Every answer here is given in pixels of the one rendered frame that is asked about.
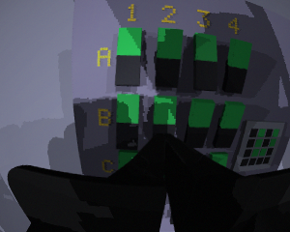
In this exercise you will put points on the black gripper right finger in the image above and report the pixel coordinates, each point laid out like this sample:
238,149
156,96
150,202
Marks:
208,197

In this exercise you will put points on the grey switch panel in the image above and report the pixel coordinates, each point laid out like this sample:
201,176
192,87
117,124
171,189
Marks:
214,73

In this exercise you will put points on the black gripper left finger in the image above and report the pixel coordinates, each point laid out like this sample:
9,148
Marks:
130,200

